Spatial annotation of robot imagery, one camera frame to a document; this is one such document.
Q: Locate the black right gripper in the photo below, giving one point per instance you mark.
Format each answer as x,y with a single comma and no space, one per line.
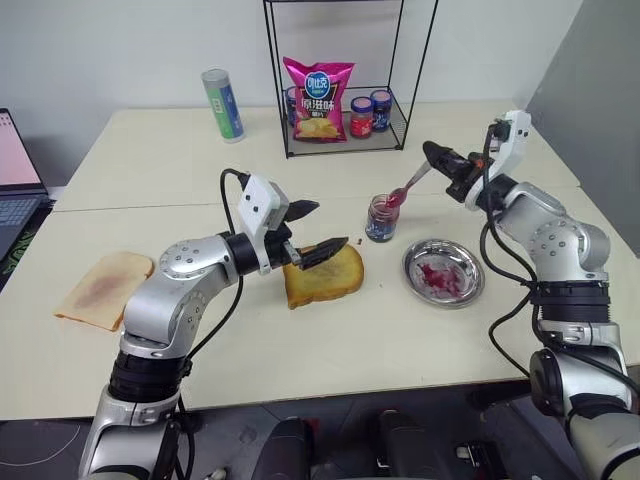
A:
467,181

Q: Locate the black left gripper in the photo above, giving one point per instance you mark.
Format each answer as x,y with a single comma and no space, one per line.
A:
278,239

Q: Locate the toasted bread slice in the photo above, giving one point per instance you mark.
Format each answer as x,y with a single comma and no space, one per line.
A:
327,280

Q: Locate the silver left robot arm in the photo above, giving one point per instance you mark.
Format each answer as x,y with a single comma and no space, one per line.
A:
170,295

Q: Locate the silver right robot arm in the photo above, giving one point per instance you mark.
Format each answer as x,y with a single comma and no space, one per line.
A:
565,260

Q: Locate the open glass jam jar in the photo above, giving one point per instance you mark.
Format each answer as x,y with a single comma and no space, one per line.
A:
381,222

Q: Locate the blue jam jar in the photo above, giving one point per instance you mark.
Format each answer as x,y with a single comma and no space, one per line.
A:
290,106
382,111

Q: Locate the red jam jar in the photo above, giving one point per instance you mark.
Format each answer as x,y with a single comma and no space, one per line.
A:
361,120

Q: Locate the pale bread slice with jam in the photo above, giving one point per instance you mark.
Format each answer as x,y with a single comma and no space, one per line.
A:
102,292

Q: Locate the round metal plate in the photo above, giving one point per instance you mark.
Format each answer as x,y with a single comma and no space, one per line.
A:
445,275

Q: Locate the pink potato chips bag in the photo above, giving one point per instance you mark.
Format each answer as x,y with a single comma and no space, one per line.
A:
320,105

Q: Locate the green blue cylindrical can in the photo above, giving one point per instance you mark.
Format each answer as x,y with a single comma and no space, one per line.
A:
223,107

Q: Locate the grey partition panel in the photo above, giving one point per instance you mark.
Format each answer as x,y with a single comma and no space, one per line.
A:
585,85

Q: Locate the dark rounded shape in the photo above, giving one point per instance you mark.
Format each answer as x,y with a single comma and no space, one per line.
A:
400,442
291,450

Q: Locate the black green desk mat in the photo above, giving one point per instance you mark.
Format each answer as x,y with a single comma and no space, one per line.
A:
17,260

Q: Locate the open laptop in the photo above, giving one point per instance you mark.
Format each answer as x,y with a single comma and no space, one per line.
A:
17,170

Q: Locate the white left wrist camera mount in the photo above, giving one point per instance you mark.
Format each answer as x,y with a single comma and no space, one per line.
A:
257,205

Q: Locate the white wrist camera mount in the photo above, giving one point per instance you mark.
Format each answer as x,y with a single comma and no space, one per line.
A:
257,205
515,145

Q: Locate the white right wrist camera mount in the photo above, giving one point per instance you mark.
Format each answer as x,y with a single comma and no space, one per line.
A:
515,145

